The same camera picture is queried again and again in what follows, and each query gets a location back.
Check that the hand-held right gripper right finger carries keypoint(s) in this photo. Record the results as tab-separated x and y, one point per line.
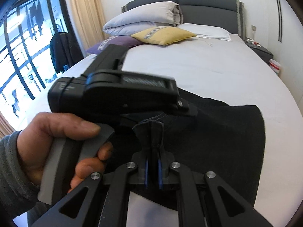
160	172

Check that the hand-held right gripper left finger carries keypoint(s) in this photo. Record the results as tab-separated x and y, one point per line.
146	170

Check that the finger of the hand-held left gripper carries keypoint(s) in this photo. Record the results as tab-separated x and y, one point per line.
187	110

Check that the black pants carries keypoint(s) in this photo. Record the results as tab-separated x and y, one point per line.
213	134

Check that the person's left forearm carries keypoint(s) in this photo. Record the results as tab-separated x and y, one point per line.
11	182

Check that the person's left hand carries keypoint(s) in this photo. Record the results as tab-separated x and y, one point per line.
35	134

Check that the bed with white sheet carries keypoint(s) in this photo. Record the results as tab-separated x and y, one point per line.
189	63

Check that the purple cushion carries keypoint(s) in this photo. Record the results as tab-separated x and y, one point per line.
118	42

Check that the black jacket on chair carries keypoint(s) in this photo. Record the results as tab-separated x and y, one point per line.
64	52

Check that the yellow cushion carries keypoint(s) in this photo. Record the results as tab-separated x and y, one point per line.
165	35

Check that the white pillow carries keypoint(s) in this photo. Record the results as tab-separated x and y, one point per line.
206	30

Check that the folded light grey duvet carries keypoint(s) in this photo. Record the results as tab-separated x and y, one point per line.
139	16

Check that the beige curtain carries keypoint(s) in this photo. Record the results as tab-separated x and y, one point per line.
85	11
6	125

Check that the dark grey nightstand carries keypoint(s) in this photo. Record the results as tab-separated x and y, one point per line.
259	50

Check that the large black framed window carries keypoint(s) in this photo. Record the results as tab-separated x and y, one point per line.
28	40

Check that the white and red bin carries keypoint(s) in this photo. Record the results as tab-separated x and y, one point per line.
275	67

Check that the dark grey padded headboard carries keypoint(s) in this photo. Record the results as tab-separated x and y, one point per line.
206	11

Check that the black linear air vent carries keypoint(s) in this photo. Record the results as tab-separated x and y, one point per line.
278	16

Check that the wall switch plate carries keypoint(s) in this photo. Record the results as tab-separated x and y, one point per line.
254	28

